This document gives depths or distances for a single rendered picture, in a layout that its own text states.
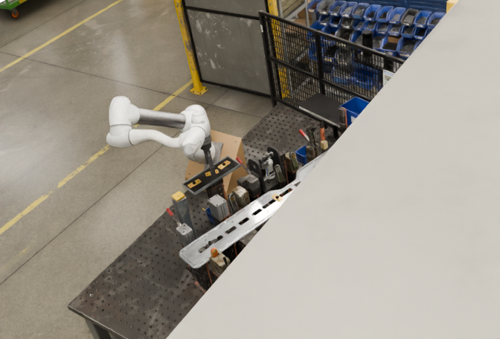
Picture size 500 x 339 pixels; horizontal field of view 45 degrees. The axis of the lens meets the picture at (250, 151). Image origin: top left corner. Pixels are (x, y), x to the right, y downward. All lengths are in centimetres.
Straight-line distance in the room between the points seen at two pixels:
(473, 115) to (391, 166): 3
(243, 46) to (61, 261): 273
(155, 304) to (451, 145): 367
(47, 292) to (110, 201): 108
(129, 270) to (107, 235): 144
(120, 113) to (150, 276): 104
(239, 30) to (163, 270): 301
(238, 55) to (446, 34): 619
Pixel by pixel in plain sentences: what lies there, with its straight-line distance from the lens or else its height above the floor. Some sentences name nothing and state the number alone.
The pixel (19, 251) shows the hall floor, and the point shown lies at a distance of 570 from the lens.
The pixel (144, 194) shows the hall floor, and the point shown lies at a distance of 574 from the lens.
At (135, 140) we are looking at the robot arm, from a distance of 381.
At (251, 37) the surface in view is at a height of 83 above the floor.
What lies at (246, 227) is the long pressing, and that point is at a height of 100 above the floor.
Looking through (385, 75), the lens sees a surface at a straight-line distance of 413.
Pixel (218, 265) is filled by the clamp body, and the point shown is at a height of 105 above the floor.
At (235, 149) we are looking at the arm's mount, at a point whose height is 100.
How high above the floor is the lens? 349
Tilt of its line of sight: 36 degrees down
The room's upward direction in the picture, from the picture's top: 11 degrees counter-clockwise
